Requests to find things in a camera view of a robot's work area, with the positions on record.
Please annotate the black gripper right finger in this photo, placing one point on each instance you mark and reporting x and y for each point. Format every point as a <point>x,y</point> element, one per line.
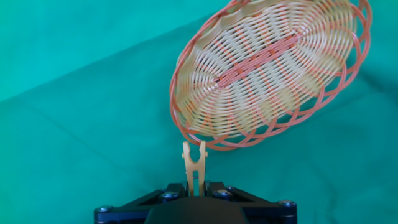
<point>267,211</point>

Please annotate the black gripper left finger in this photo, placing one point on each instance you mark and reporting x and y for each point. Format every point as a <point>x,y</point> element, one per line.
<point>124,211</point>

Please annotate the yellow plastic clamp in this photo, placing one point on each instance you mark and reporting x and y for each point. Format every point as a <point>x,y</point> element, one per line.
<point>194,168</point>

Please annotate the green cloth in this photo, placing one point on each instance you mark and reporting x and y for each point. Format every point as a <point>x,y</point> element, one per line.
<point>93,124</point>

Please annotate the yellow wicker basket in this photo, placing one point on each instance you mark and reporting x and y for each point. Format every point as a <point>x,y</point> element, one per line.
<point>264,71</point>

